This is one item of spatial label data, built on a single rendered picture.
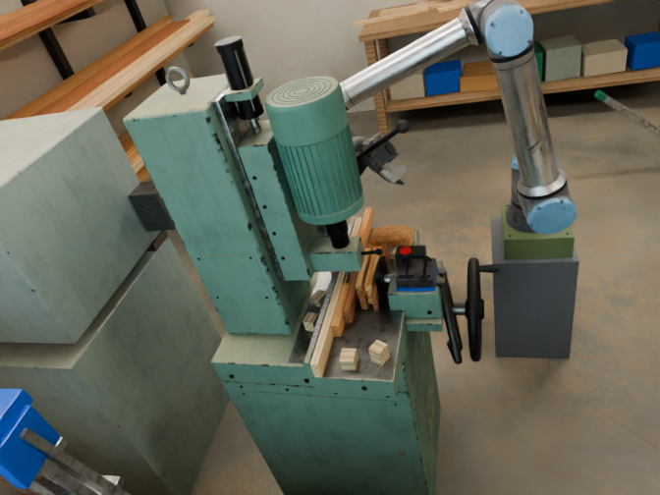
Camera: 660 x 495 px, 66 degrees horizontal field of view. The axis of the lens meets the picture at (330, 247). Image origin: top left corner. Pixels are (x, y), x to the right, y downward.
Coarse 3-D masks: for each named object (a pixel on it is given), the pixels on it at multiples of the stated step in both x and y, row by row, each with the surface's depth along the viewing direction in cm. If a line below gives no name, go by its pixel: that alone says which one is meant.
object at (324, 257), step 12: (324, 240) 141; (360, 240) 139; (312, 252) 138; (324, 252) 137; (336, 252) 136; (348, 252) 135; (312, 264) 140; (324, 264) 139; (336, 264) 138; (348, 264) 137; (360, 264) 138
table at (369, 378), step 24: (360, 312) 138; (384, 312) 136; (360, 336) 131; (384, 336) 129; (336, 360) 126; (360, 360) 125; (312, 384) 126; (336, 384) 124; (360, 384) 121; (384, 384) 119
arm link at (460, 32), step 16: (480, 0) 143; (464, 16) 145; (432, 32) 150; (448, 32) 148; (464, 32) 146; (480, 32) 145; (416, 48) 151; (432, 48) 150; (448, 48) 149; (384, 64) 155; (400, 64) 153; (416, 64) 153; (352, 80) 160; (368, 80) 157; (384, 80) 156; (400, 80) 157; (352, 96) 160; (368, 96) 161
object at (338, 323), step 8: (368, 208) 170; (368, 216) 166; (368, 224) 165; (360, 232) 160; (368, 232) 164; (352, 272) 146; (344, 296) 138; (336, 312) 134; (336, 320) 132; (344, 320) 135; (336, 328) 131; (336, 336) 133
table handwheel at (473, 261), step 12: (468, 264) 136; (468, 276) 132; (468, 288) 130; (480, 288) 153; (468, 300) 129; (480, 300) 140; (456, 312) 142; (468, 312) 129; (480, 312) 139; (468, 324) 129; (480, 324) 152; (468, 336) 130; (480, 336) 149; (480, 348) 145
